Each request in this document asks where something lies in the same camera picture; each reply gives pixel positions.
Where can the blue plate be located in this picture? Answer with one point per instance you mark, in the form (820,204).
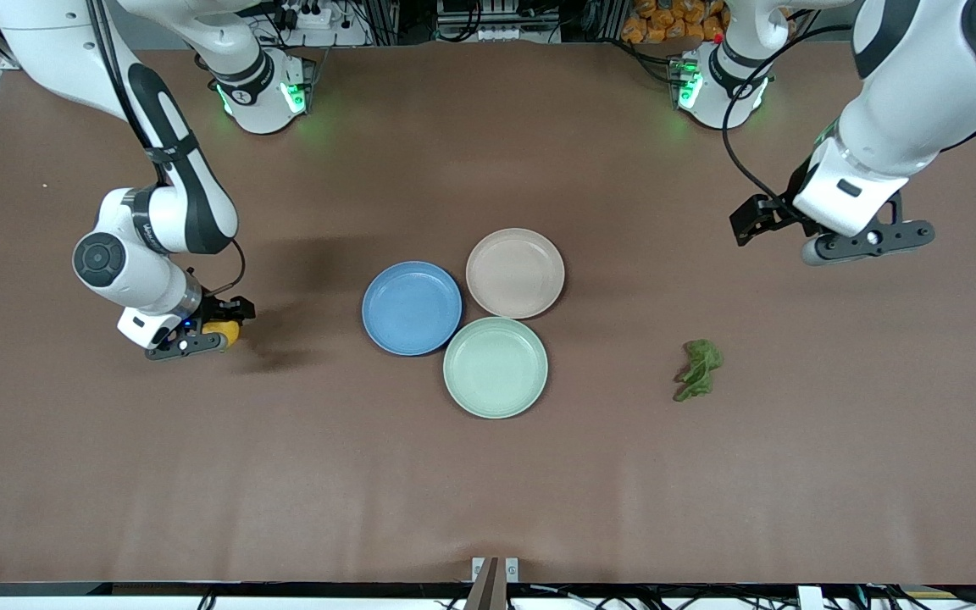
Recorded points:
(412,308)

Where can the orange items pile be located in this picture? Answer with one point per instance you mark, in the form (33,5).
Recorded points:
(666,21)

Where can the small metal bracket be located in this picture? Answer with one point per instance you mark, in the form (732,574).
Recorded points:
(512,569)

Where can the mint green plate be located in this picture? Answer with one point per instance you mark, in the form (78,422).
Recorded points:
(495,368)

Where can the small white box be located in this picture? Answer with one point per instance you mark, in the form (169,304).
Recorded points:
(810,598)

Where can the yellow lemon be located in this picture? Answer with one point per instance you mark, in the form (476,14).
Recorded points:
(225,333)

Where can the beige plate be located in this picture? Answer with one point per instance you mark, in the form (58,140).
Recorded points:
(515,273)

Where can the brown post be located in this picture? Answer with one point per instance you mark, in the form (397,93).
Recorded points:
(488,589)

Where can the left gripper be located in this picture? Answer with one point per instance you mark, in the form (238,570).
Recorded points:
(784,208)

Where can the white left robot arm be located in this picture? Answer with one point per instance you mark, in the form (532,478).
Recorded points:
(920,102)

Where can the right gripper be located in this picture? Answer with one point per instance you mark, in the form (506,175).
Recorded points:
(215,307)

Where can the green lettuce leaf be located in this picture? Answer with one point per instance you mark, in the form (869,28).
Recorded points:
(698,371)

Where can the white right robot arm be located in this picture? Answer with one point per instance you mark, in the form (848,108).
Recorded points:
(39,51)

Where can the white power strip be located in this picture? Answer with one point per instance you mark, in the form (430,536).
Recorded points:
(323,17)

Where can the brown table cover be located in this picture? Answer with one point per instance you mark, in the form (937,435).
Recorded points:
(488,491)

